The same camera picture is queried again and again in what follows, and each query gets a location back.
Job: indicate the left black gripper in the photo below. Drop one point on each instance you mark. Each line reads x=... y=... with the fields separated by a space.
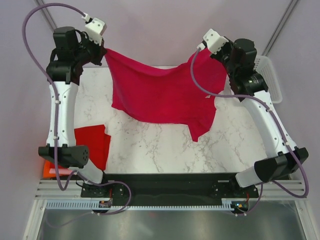
x=100 y=49

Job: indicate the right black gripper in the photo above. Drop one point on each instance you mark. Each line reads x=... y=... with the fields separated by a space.
x=225 y=46

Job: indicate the magenta t shirt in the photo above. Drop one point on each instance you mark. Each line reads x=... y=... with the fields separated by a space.
x=167 y=96

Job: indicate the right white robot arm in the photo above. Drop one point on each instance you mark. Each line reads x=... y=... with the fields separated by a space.
x=283 y=156

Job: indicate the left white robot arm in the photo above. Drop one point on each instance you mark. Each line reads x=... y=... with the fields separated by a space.
x=61 y=148

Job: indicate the white plastic basket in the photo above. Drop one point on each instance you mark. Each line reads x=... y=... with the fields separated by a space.
x=264 y=66

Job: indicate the red folded t shirt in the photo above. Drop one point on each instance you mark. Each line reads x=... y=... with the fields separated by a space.
x=97 y=141

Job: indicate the orange folded t shirt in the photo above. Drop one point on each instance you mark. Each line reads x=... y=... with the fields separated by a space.
x=48 y=170

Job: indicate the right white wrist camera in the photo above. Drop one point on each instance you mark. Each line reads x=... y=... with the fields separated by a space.
x=212 y=41

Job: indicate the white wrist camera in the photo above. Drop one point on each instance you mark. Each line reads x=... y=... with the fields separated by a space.
x=95 y=28
x=212 y=41

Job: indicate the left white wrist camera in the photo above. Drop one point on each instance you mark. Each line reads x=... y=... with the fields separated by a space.
x=95 y=28

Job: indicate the aluminium frame rail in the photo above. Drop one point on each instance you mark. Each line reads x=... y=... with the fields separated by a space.
x=216 y=189

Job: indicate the white slotted cable duct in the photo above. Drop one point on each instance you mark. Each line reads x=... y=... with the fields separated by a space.
x=102 y=205

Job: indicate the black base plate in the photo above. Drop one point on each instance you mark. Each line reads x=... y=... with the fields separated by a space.
x=109 y=179

